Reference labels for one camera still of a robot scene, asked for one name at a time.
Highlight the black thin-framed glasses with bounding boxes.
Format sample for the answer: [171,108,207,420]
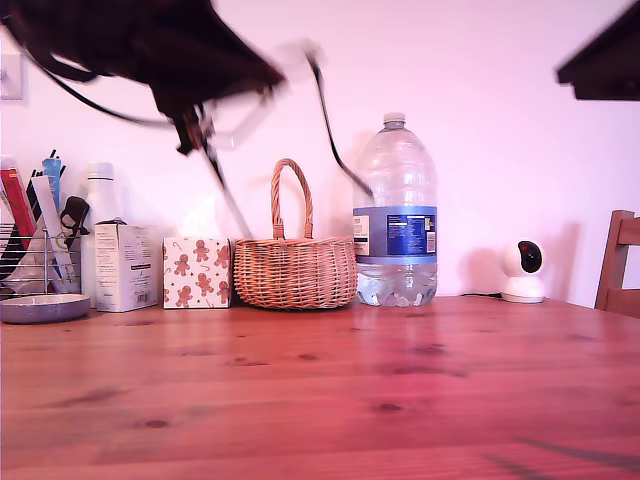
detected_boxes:
[197,39,375,239]

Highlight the white insulated bottle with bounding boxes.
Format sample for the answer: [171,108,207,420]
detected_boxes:
[79,161,124,310]

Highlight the black clip tool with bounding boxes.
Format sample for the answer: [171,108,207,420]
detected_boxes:
[59,195,93,251]

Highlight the gingerbread print tissue box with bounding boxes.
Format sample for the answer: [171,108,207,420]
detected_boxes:
[162,237,234,310]

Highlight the blue tube with straws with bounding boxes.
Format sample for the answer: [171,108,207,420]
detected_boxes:
[42,148,69,211]

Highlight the white printed carton box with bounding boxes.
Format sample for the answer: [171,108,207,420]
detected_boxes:
[93,218,164,314]

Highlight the white paper strip packet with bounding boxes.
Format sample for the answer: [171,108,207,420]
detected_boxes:
[29,174,81,295]

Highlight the brown wooden chair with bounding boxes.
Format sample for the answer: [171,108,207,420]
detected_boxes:
[593,210,640,321]

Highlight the red flat packet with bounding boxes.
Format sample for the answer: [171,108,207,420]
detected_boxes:
[0,168,38,241]

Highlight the large clear water bottle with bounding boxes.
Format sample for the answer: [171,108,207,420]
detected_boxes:
[352,112,439,308]

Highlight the grey round dish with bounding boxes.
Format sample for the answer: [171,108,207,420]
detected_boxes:
[0,293,92,325]

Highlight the long black arm cable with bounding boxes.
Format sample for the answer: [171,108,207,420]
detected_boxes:
[19,42,174,127]

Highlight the wicker basket with handle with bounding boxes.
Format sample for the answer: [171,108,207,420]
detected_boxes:
[233,158,359,311]

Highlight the white wall switch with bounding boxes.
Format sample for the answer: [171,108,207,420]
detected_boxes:
[0,52,24,101]

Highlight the metal wire rack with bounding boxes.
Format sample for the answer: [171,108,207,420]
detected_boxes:
[0,223,83,300]

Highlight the small white round camera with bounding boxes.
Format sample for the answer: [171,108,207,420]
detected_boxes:
[500,239,546,305]

